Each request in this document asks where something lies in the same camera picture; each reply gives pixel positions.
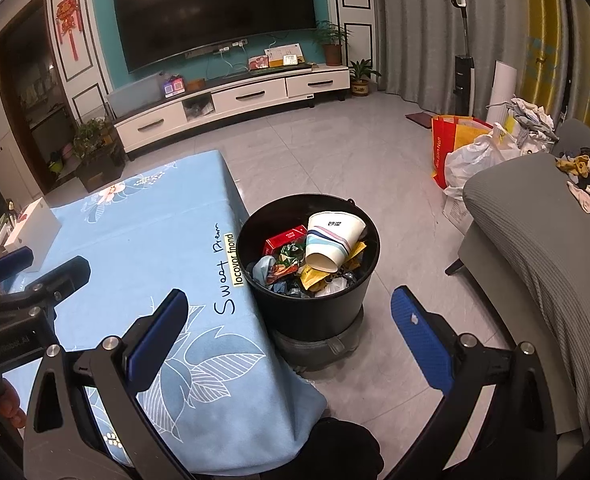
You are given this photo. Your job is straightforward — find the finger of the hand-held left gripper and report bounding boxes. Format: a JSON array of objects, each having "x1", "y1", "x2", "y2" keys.
[
  {"x1": 5, "y1": 255, "x2": 92, "y2": 311},
  {"x1": 0, "y1": 246, "x2": 35, "y2": 288}
]

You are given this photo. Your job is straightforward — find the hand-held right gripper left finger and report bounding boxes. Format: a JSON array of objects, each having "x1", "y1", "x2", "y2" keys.
[{"x1": 22, "y1": 288, "x2": 191, "y2": 480}]

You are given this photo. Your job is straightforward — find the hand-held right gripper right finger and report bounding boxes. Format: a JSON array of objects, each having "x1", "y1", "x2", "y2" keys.
[{"x1": 385, "y1": 286, "x2": 560, "y2": 480}]

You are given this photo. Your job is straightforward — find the black bucket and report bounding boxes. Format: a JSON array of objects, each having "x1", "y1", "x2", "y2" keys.
[{"x1": 236, "y1": 192, "x2": 381, "y2": 343}]

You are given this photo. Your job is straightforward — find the yellow snack packet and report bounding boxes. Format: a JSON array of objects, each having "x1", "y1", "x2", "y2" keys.
[{"x1": 300, "y1": 242, "x2": 368, "y2": 293}]

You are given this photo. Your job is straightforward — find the striped white paper cup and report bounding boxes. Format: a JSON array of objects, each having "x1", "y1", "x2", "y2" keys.
[{"x1": 305, "y1": 211, "x2": 367, "y2": 273}]

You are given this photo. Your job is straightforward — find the green red snack packet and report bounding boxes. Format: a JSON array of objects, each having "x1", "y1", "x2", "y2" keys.
[{"x1": 275, "y1": 245, "x2": 306, "y2": 281}]

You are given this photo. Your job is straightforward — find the small red box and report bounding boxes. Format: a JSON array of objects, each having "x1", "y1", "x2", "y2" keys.
[{"x1": 262, "y1": 226, "x2": 308, "y2": 258}]

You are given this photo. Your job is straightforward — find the person's left hand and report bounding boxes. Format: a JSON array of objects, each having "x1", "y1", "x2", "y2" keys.
[{"x1": 0, "y1": 375, "x2": 28, "y2": 431}]

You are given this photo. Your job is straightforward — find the white box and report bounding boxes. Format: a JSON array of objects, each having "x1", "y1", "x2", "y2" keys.
[{"x1": 4, "y1": 197, "x2": 62, "y2": 273}]

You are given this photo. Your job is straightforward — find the blue floral tablecloth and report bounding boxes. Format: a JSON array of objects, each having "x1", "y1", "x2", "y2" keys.
[{"x1": 2, "y1": 149, "x2": 328, "y2": 466}]

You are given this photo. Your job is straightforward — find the potted plant by door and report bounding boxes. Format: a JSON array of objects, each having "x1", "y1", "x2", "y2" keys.
[{"x1": 72, "y1": 147, "x2": 128, "y2": 193}]

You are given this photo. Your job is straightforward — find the cluster of potted plants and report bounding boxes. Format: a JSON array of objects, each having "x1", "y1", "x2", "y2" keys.
[{"x1": 72, "y1": 117, "x2": 121, "y2": 161}]

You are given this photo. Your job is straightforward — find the grey sofa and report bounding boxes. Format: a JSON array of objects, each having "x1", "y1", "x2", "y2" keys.
[{"x1": 445, "y1": 119, "x2": 590, "y2": 441}]

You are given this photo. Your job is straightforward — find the white plastic bag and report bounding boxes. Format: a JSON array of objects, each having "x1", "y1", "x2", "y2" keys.
[{"x1": 442, "y1": 125, "x2": 523, "y2": 201}]

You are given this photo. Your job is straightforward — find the grey rectangular panel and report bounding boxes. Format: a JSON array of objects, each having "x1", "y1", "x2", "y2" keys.
[{"x1": 108, "y1": 72, "x2": 163, "y2": 117}]

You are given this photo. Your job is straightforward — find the red yellow shopping bag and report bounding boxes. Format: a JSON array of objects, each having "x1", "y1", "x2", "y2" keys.
[{"x1": 431, "y1": 115, "x2": 496, "y2": 186}]

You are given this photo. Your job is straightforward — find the dark red floor mat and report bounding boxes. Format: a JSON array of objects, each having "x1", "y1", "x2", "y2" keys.
[{"x1": 406, "y1": 110, "x2": 441, "y2": 128}]

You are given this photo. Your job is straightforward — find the clothes on sofa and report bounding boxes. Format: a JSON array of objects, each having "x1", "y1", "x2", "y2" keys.
[{"x1": 555, "y1": 147, "x2": 590, "y2": 221}]

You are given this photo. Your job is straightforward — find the pile of light clothes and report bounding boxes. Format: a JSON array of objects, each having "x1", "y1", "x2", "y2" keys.
[{"x1": 505, "y1": 97, "x2": 560, "y2": 156}]

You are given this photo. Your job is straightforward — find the white television cabinet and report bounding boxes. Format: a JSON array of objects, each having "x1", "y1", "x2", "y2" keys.
[{"x1": 112, "y1": 64, "x2": 352, "y2": 156}]

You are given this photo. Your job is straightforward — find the small potted plant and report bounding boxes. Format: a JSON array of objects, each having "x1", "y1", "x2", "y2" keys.
[{"x1": 347, "y1": 59, "x2": 382, "y2": 97}]

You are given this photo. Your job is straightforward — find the black upright vacuum cleaner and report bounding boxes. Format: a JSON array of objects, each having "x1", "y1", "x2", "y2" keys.
[{"x1": 449, "y1": 0, "x2": 474, "y2": 117}]

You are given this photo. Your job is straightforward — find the large black television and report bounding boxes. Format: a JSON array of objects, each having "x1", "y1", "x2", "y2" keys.
[{"x1": 111, "y1": 0, "x2": 318, "y2": 73}]

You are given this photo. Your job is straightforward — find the tall potted plant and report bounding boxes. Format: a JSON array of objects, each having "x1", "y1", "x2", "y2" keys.
[{"x1": 312, "y1": 20, "x2": 353, "y2": 67}]

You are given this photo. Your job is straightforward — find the white yellow desk calendar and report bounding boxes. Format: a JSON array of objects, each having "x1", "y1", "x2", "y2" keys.
[{"x1": 265, "y1": 44, "x2": 306, "y2": 68}]

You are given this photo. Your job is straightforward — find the grey curtain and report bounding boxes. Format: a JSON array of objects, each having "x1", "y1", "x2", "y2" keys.
[{"x1": 375, "y1": 0, "x2": 576, "y2": 121}]

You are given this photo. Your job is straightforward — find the yellow patterned curtain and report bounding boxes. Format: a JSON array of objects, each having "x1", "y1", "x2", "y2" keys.
[{"x1": 520, "y1": 0, "x2": 590, "y2": 111}]

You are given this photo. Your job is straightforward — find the red knot wall ornament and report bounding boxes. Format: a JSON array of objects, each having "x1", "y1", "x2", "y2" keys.
[{"x1": 56, "y1": 0, "x2": 83, "y2": 61}]

